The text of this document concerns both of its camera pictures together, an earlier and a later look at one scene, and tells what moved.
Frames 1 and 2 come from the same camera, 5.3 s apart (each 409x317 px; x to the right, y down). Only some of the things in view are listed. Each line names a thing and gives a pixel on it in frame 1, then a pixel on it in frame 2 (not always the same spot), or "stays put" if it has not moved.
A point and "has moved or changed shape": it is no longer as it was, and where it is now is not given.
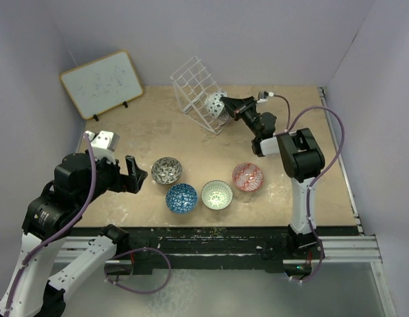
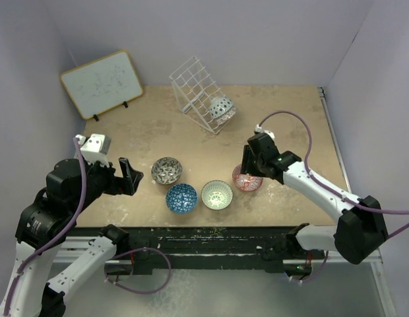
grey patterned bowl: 166,170 stays put
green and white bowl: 217,195 stays put
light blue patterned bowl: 214,104 has moved or changed shape
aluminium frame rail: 361,248 stays put
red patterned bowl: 247,177 stays put
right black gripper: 233,105 -> 247,167
